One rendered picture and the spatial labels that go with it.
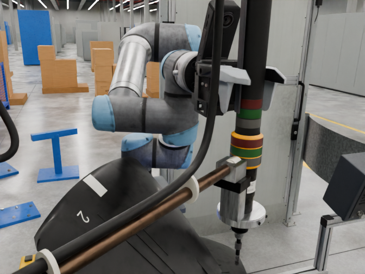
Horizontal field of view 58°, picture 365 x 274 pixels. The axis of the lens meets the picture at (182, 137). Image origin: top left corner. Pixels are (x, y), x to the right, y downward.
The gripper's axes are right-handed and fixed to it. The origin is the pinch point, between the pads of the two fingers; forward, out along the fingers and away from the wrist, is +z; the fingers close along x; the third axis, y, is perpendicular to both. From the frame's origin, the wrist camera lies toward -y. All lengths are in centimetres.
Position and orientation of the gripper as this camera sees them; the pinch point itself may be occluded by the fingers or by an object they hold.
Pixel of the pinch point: (262, 74)
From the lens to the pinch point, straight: 41.7
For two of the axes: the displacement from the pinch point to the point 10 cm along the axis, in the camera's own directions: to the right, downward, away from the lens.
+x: -9.5, 0.7, -3.1
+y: -0.2, 9.6, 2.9
